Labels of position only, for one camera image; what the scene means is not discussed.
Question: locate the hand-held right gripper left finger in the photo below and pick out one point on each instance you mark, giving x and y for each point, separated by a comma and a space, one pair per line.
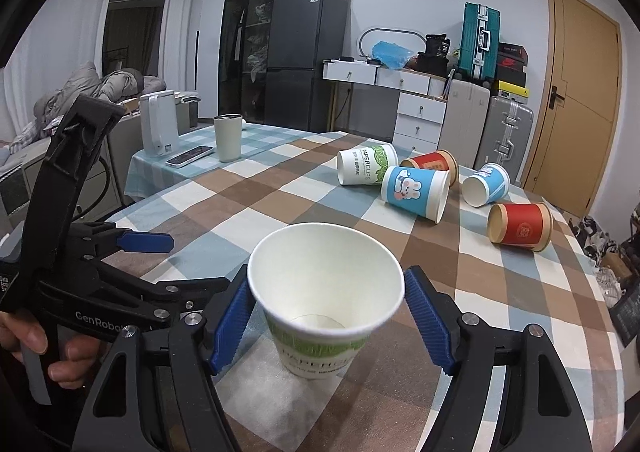
229, 328

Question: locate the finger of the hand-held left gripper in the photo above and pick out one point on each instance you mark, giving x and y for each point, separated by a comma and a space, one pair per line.
147, 243
190, 290

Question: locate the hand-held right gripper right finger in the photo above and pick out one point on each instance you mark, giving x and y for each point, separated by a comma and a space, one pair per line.
429, 318

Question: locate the white green paper cup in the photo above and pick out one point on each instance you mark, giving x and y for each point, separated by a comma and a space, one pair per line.
369, 163
325, 272

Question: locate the blue cartoon paper cup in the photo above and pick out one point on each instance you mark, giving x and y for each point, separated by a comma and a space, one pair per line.
414, 189
493, 182

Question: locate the red paper cup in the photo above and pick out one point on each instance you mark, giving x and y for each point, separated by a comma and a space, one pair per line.
433, 162
525, 229

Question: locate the person's left hand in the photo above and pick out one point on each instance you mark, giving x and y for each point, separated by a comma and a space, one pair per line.
72, 362

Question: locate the green checked tablecloth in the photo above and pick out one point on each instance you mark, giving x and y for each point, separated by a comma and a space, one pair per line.
150, 172

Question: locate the white smartphone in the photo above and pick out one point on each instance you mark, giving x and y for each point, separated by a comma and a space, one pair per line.
190, 155

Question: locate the white electric kettle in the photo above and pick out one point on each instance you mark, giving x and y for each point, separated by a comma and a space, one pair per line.
159, 124

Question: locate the grey padded jacket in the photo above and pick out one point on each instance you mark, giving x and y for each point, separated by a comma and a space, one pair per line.
100, 87

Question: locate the cream steel tumbler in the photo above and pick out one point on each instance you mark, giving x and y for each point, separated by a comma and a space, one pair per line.
228, 139

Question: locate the grey storage container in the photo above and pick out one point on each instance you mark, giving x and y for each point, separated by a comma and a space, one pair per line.
190, 112

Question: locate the brown checked tablecloth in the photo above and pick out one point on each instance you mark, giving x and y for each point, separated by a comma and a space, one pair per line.
300, 192

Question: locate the silver suitcase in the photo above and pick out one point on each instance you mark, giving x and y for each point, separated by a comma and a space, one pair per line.
507, 137

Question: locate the white suitcase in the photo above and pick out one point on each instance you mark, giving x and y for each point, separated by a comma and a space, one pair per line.
462, 122

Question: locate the white drawer cabinet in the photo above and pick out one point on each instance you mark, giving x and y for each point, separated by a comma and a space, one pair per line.
417, 109

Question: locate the dark grey refrigerator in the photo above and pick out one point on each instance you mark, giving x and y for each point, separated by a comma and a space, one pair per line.
305, 57

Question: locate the stack of shoe boxes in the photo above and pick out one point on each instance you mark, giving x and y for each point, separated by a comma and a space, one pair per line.
511, 74

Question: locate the black glass cabinet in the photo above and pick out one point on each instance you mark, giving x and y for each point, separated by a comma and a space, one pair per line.
250, 7

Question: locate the black bag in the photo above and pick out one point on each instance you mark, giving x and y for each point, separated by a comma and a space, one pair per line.
432, 57

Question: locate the wooden door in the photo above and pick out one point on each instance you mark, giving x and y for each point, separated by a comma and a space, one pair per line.
575, 97

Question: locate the blue plastic bag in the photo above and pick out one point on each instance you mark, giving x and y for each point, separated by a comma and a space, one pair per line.
392, 54

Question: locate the teal suitcase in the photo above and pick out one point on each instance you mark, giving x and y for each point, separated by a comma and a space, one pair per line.
475, 42

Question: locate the oval mirror frame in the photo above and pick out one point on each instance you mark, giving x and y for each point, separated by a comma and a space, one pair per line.
400, 30

